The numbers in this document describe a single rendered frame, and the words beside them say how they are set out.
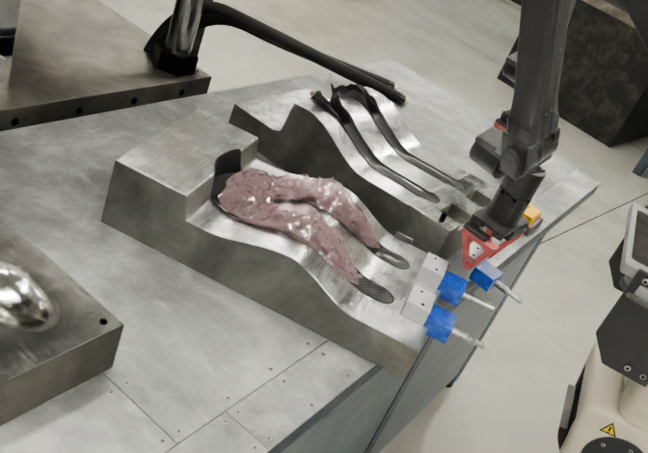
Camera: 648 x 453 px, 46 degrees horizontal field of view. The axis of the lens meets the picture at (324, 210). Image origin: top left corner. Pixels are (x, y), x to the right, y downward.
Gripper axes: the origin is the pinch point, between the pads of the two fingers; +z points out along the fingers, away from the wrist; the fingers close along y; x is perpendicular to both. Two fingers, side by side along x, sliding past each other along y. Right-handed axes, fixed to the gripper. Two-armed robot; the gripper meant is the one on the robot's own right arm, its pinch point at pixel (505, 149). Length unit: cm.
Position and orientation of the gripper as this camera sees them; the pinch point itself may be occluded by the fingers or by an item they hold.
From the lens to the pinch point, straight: 186.8
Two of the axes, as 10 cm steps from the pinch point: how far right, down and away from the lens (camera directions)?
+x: 6.7, 5.7, -4.8
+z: -3.3, 8.1, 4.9
